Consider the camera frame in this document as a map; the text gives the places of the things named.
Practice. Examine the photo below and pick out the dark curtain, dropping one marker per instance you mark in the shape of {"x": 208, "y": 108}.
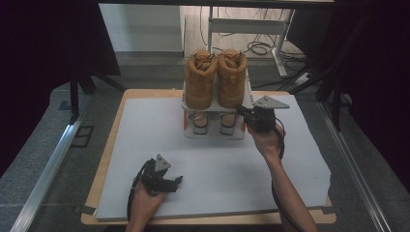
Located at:
{"x": 38, "y": 64}
{"x": 380, "y": 80}

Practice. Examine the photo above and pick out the tan suede ankle boot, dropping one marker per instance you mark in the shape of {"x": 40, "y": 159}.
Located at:
{"x": 232, "y": 83}
{"x": 199, "y": 83}

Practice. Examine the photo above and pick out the person's right hand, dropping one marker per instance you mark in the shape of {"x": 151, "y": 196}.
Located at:
{"x": 267, "y": 143}

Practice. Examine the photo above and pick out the white foam mat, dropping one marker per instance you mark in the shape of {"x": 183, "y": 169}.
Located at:
{"x": 209, "y": 174}

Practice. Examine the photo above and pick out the black tripod stand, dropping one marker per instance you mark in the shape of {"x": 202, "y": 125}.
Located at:
{"x": 74, "y": 96}

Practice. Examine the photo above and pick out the wooden table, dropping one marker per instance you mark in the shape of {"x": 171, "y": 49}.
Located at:
{"x": 104, "y": 167}

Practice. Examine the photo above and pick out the person's left hand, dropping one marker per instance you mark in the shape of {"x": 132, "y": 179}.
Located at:
{"x": 143, "y": 206}

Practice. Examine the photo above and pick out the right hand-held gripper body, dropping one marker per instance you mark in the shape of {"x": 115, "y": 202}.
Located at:
{"x": 262, "y": 119}

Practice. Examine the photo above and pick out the black tape strip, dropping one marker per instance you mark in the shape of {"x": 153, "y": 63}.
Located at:
{"x": 328, "y": 210}
{"x": 88, "y": 210}

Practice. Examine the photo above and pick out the aluminium rail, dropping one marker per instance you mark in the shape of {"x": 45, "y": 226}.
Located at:
{"x": 51, "y": 167}
{"x": 354, "y": 167}

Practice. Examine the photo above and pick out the white two-tier shoe rack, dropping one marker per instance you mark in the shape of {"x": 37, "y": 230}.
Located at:
{"x": 212, "y": 136}

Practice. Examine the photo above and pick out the white power strip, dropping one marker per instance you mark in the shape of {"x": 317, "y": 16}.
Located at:
{"x": 303, "y": 79}

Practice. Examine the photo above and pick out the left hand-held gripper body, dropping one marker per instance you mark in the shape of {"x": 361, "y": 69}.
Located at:
{"x": 153, "y": 180}

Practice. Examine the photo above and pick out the black metal stand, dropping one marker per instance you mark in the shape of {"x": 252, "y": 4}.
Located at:
{"x": 336, "y": 109}

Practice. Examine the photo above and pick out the white metal desk frame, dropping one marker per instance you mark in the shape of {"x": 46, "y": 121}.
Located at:
{"x": 245, "y": 25}

